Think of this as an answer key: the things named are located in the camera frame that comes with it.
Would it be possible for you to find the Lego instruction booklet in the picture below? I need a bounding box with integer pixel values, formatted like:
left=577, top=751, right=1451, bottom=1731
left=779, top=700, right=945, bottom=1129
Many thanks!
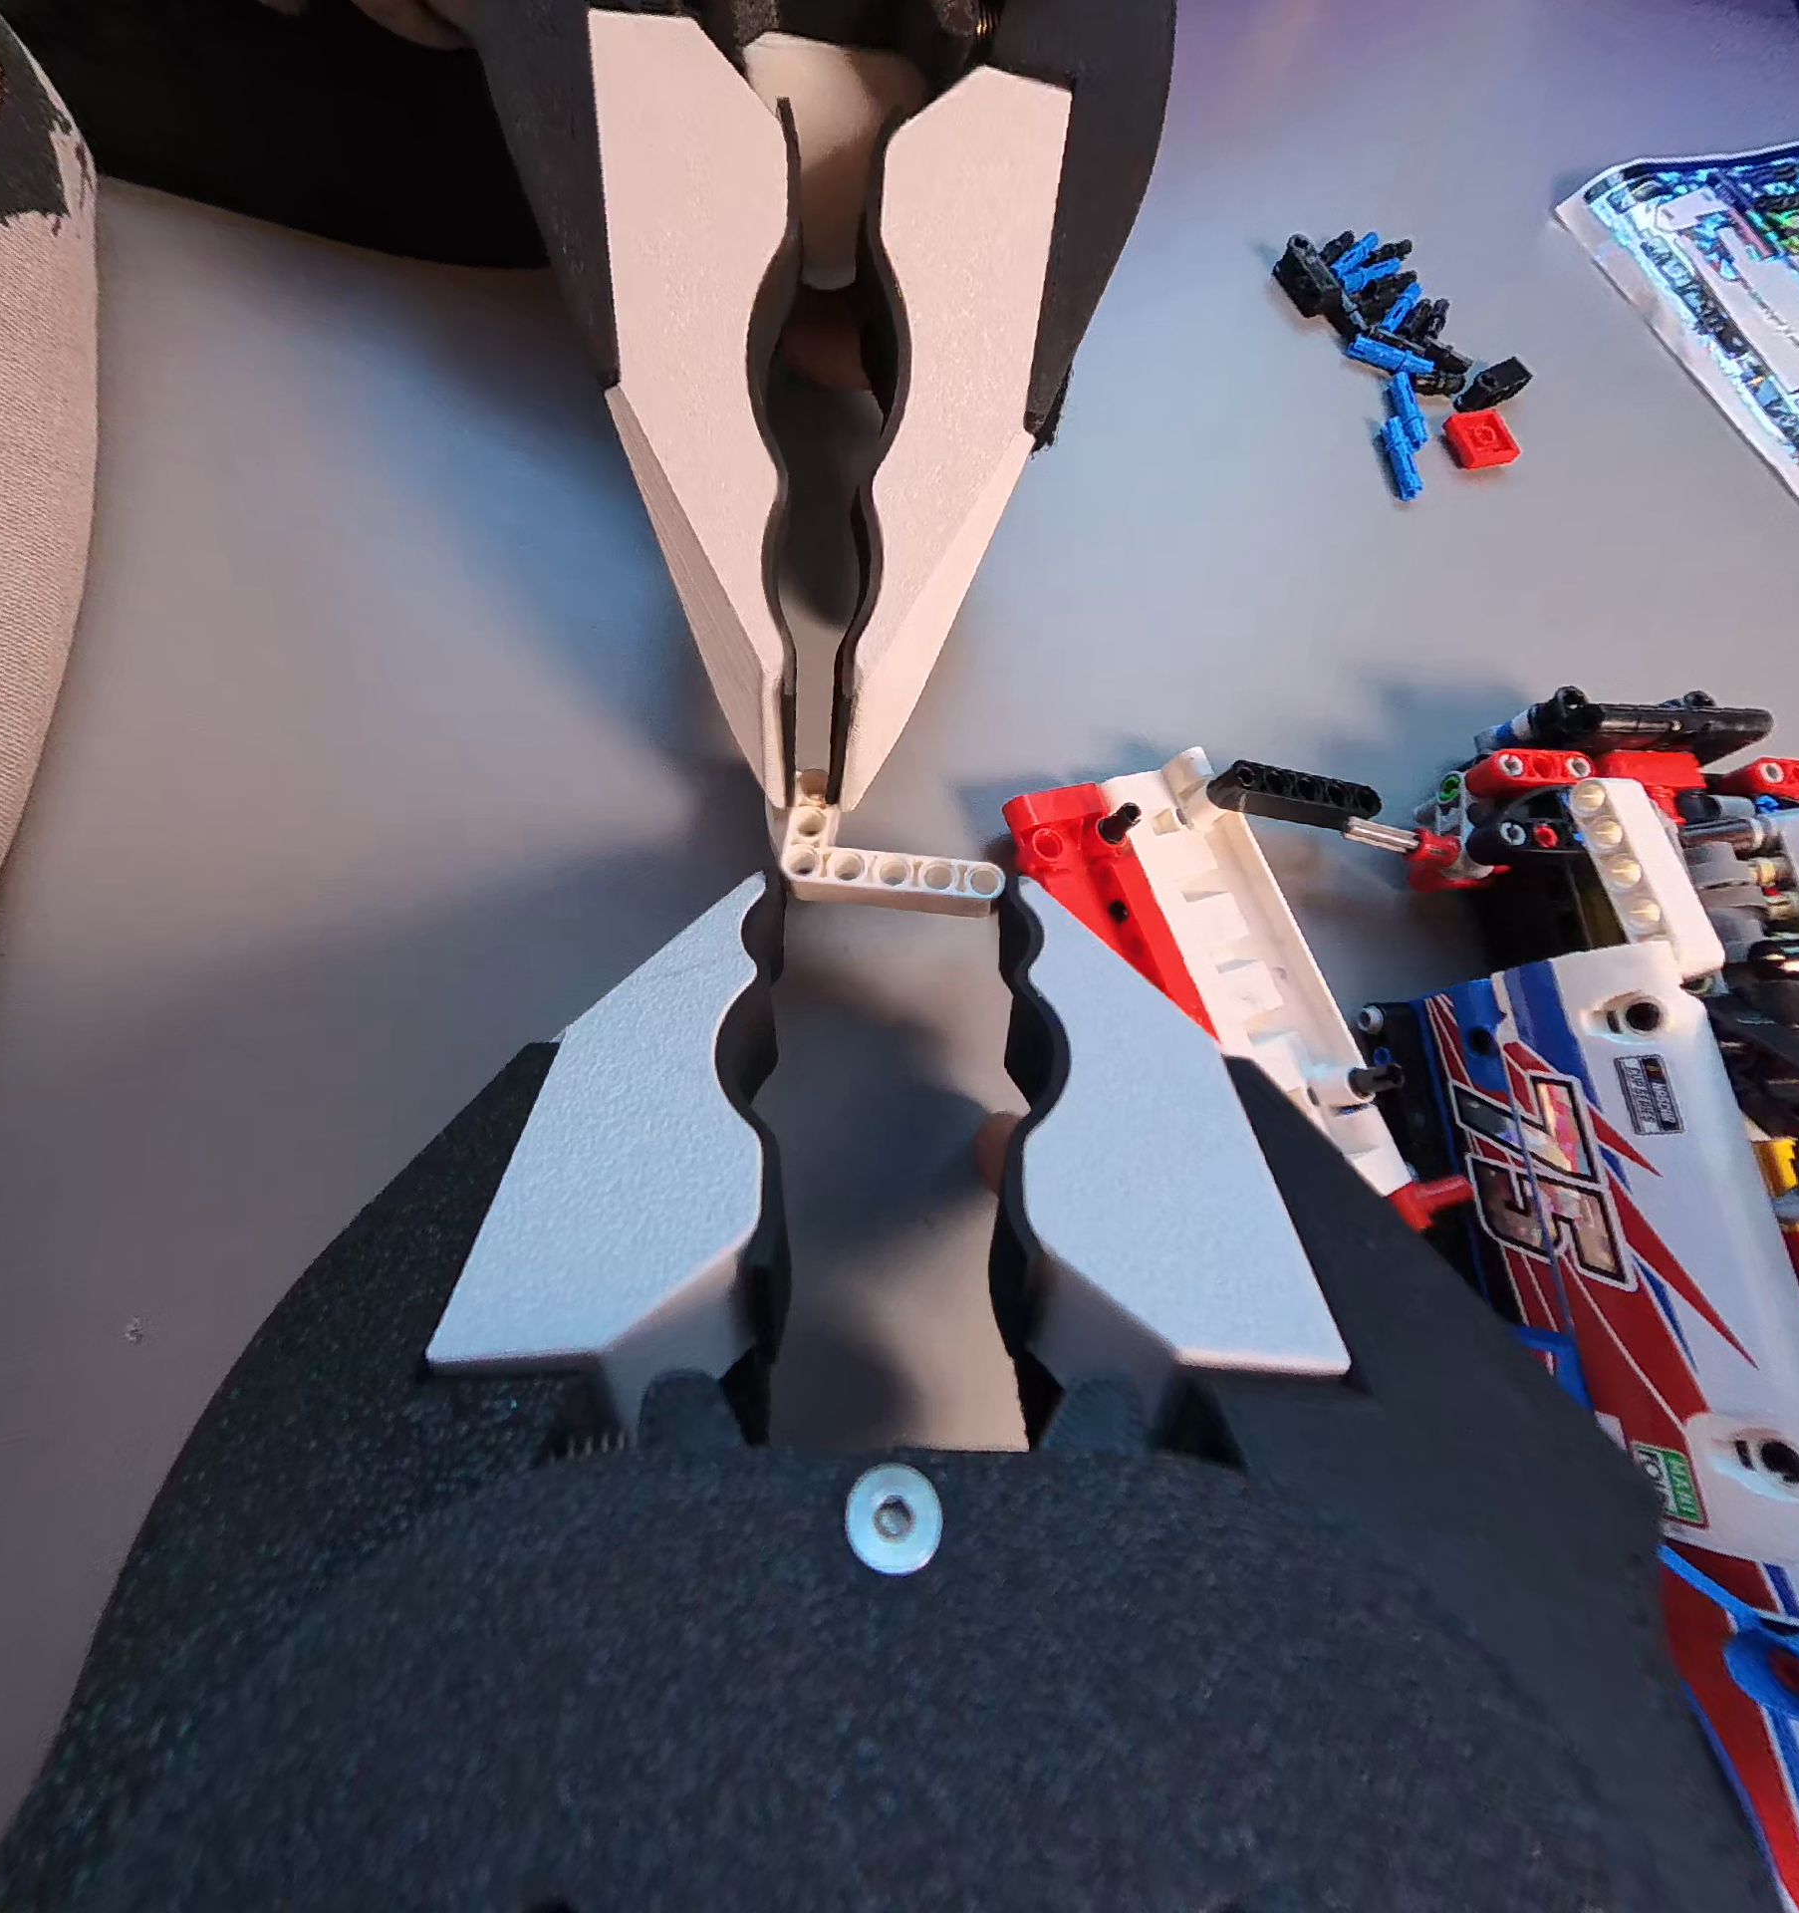
left=1554, top=131, right=1799, bottom=569

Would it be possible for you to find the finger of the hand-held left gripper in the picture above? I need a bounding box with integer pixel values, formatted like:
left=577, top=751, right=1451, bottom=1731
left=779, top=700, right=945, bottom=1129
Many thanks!
left=832, top=66, right=1074, bottom=819
left=588, top=5, right=804, bottom=801

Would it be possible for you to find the red white lego subassembly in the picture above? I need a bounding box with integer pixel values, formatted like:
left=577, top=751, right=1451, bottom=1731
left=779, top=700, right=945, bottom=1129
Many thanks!
left=1002, top=748, right=1474, bottom=1236

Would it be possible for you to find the person's left hand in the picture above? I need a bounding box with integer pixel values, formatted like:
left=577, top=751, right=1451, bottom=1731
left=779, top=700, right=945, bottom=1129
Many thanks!
left=779, top=292, right=880, bottom=391

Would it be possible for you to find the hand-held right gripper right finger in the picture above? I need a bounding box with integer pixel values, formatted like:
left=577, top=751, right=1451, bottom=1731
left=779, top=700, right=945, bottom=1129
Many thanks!
left=999, top=878, right=1355, bottom=1435

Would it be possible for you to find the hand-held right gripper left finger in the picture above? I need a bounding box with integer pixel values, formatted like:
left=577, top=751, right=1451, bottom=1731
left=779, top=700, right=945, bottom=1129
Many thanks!
left=424, top=872, right=782, bottom=1435

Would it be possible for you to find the cluster of blue black pegs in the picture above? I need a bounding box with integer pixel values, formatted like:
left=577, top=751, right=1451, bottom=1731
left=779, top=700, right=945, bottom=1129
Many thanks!
left=1272, top=232, right=1532, bottom=503

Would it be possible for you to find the white L-shaped lego beam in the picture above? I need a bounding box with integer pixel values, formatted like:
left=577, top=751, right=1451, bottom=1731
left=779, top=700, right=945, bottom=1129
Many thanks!
left=782, top=766, right=1011, bottom=905

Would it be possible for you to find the blue white lego race car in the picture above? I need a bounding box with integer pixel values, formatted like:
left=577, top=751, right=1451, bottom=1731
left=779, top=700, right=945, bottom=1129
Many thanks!
left=1355, top=685, right=1799, bottom=1913

